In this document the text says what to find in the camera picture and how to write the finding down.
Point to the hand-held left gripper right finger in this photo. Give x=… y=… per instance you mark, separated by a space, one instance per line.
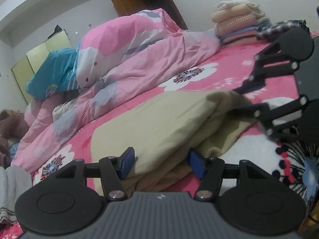
x=197 y=164

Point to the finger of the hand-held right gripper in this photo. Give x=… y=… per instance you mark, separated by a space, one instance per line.
x=256 y=76
x=264 y=110

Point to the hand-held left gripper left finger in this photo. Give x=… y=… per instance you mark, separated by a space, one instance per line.
x=127 y=163

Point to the beige pants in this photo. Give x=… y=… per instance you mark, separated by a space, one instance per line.
x=162 y=124

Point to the stack of folded clothes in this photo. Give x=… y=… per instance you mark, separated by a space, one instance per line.
x=236 y=22

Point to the pink flower-print blanket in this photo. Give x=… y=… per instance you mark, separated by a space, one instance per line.
x=236 y=64

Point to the dark plaid garment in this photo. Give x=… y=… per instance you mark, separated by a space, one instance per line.
x=279 y=28

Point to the white knit cloth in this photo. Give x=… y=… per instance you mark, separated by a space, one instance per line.
x=64 y=109

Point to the pink floral quilt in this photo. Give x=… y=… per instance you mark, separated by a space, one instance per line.
x=149 y=64

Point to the light blue cloth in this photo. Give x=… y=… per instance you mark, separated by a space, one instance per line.
x=13 y=148

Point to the grey garment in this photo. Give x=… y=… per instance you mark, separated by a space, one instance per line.
x=12 y=191

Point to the brown plush toy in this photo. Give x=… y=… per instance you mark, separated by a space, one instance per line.
x=3 y=149
x=10 y=124

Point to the dark wooden door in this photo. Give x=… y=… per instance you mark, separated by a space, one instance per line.
x=139 y=0

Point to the pale yellow wardrobe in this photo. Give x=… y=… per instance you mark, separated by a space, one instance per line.
x=32 y=59

